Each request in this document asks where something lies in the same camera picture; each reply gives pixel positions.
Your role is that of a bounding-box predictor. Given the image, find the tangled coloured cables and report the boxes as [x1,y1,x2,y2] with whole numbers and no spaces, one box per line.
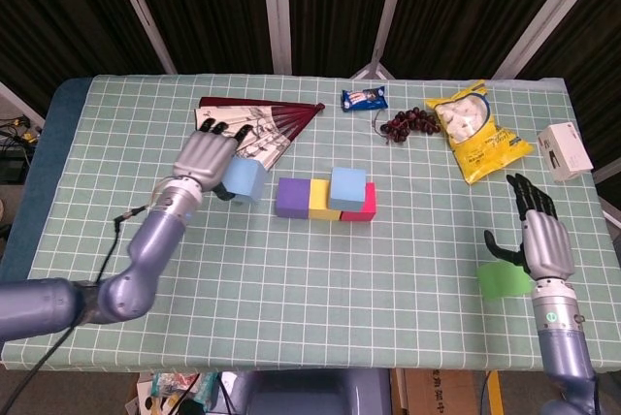
[0,113,43,183]

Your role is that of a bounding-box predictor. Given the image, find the yellow foam cube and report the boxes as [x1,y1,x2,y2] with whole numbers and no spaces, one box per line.
[308,178,343,221]

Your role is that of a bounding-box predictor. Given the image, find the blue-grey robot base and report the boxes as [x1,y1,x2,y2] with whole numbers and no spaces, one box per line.
[227,368,393,415]

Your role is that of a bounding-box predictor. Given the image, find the yellow strip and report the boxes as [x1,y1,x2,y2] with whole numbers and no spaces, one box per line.
[486,369,504,415]

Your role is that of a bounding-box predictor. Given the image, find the purple foam cube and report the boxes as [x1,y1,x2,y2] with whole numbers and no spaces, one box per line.
[275,176,312,219]

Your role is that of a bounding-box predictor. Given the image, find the green foam cube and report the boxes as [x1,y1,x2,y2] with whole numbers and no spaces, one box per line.
[475,262,534,301]

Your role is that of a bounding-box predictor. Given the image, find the yellow snack bag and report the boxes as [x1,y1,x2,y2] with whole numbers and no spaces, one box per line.
[424,79,536,186]

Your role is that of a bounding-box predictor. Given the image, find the dark red grape bunch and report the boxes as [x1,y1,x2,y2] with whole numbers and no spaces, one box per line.
[372,107,442,145]

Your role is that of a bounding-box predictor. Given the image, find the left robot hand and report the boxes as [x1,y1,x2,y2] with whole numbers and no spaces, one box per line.
[173,117,253,203]

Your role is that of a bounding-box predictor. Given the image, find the printed plastic packages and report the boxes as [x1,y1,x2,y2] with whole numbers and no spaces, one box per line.
[135,369,222,415]

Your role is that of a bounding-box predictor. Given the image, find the white cardboard box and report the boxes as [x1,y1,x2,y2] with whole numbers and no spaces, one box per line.
[536,121,595,184]

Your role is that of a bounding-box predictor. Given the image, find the white frame post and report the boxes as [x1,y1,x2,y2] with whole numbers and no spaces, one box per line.
[105,0,179,75]
[259,0,294,75]
[351,0,413,80]
[0,79,46,128]
[492,0,603,80]

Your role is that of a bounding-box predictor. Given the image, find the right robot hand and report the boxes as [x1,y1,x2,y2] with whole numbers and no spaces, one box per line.
[483,173,576,283]

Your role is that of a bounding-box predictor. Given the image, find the dark pleated curtain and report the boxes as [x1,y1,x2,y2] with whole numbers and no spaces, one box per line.
[0,0,621,178]

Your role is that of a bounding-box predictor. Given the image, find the light blue foam cube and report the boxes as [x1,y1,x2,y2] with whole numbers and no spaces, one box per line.
[328,167,368,212]
[223,155,268,206]

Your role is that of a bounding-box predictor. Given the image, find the magenta foam cube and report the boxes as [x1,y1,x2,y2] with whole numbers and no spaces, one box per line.
[339,181,378,224]

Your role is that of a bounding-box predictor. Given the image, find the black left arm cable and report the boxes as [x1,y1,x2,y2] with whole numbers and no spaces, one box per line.
[0,205,152,415]

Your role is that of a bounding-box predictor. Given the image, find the blue snack packet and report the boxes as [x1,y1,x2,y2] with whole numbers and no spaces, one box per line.
[341,85,390,113]

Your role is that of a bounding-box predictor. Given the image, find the painted paper folding fan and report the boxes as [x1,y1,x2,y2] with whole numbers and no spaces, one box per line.
[194,96,327,175]

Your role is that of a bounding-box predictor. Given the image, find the green checked tablecloth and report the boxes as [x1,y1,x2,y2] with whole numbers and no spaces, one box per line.
[0,74,621,372]

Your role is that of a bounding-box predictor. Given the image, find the brown cardboard box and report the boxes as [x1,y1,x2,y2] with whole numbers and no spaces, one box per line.
[402,368,489,415]

